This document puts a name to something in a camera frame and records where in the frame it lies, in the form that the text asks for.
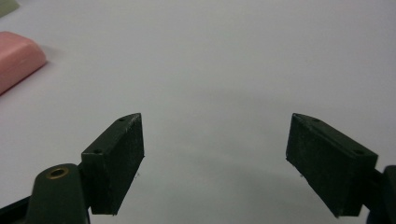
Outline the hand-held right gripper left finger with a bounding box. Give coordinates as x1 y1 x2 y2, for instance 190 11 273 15
25 112 146 224

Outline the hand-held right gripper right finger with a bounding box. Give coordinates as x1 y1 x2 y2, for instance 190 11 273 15
285 112 396 224

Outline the pink block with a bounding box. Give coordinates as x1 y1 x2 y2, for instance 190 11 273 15
0 31 49 96

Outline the pale green object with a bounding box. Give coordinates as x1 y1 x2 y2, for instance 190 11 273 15
0 0 21 19

